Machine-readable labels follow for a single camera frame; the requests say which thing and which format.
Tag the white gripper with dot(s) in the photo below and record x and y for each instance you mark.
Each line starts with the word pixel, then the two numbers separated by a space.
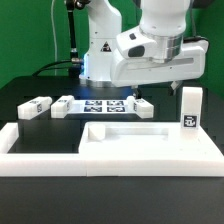
pixel 140 59

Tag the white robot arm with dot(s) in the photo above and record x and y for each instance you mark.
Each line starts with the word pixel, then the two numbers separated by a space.
pixel 159 18

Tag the white marker base plate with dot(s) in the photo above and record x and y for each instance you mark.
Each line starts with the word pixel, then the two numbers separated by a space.
pixel 100 107

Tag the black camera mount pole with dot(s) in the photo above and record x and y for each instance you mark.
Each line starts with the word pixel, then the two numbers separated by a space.
pixel 75 69

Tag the white U-shaped obstacle frame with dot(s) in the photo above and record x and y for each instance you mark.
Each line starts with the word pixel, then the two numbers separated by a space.
pixel 42 164

